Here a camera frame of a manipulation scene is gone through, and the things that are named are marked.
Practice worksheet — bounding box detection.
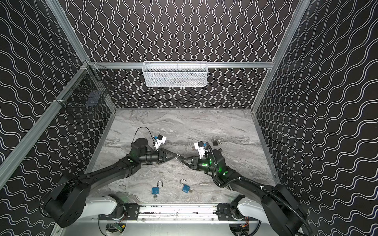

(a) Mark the blue padlock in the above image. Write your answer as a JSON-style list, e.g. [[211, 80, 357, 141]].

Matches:
[[151, 181, 163, 199], [179, 179, 194, 193]]

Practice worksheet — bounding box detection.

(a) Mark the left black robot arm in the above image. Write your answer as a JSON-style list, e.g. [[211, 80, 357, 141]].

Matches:
[[39, 138, 180, 228]]

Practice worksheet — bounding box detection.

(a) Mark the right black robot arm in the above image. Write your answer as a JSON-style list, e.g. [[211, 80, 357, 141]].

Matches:
[[176, 143, 314, 236]]

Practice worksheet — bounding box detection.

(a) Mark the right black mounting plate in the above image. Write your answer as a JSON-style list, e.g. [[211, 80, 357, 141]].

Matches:
[[215, 204, 257, 221]]

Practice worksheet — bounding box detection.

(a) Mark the black mounting plate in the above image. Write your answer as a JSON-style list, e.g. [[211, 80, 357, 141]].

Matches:
[[215, 204, 257, 221], [98, 203, 140, 221]]

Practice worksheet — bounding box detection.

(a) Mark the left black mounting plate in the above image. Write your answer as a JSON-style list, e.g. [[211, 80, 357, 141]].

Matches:
[[98, 203, 140, 221]]

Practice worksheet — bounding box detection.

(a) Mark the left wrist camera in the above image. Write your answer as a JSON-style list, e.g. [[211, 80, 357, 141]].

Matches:
[[153, 135, 166, 150]]

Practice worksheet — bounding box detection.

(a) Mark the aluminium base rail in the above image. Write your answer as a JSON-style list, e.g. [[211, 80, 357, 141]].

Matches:
[[60, 203, 297, 224]]

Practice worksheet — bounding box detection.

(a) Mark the white wire mesh basket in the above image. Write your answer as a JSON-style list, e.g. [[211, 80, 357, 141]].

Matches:
[[142, 61, 209, 87]]

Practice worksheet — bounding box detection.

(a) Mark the black wire mesh basket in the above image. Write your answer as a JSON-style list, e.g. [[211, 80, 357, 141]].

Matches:
[[58, 65, 116, 120]]

